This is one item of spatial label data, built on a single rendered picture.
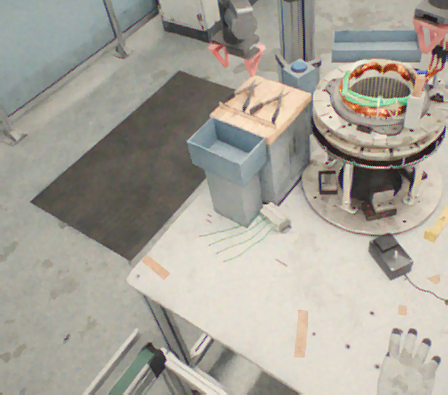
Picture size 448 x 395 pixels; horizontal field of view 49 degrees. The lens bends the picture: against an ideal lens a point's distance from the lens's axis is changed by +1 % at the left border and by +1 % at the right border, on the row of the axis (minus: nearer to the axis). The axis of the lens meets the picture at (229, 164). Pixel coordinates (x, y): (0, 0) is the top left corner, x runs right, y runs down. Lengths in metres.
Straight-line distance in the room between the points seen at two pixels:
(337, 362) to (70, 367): 1.30
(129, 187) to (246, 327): 1.57
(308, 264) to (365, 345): 0.24
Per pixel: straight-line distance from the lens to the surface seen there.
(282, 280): 1.29
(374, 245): 1.30
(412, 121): 1.18
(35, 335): 2.37
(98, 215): 2.60
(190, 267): 1.34
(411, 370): 1.19
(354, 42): 1.60
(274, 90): 1.35
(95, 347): 2.23
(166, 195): 2.56
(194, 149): 1.24
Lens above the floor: 1.89
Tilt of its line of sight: 45 degrees down
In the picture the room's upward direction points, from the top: 10 degrees counter-clockwise
